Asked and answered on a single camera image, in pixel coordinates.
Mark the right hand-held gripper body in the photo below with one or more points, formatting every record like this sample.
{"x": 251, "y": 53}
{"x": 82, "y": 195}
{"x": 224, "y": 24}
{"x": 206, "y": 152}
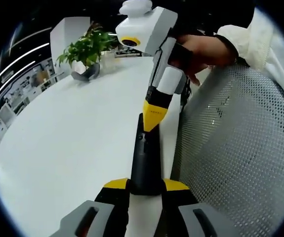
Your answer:
{"x": 146, "y": 27}

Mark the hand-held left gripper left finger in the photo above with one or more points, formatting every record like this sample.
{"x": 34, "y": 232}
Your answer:
{"x": 102, "y": 212}

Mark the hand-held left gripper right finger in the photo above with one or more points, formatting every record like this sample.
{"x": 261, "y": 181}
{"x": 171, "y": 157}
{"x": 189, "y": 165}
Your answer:
{"x": 181, "y": 217}

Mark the black remote control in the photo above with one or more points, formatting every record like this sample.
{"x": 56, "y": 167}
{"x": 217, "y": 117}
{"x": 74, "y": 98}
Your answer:
{"x": 146, "y": 160}

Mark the person's right hand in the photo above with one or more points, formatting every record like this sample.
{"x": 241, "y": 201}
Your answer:
{"x": 211, "y": 51}

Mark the white translucent container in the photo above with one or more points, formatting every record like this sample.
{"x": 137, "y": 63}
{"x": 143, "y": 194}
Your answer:
{"x": 107, "y": 61}

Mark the green potted plant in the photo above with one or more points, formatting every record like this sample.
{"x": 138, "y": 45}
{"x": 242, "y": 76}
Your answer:
{"x": 87, "y": 47}

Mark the grey mesh chair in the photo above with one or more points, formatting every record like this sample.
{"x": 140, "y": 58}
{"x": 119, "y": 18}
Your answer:
{"x": 243, "y": 160}

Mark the white square pillar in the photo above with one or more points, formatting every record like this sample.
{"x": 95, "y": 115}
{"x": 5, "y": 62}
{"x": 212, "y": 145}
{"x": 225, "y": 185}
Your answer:
{"x": 60, "y": 37}

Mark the ceiling light strips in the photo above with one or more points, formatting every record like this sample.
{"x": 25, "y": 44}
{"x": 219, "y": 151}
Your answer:
{"x": 8, "y": 74}

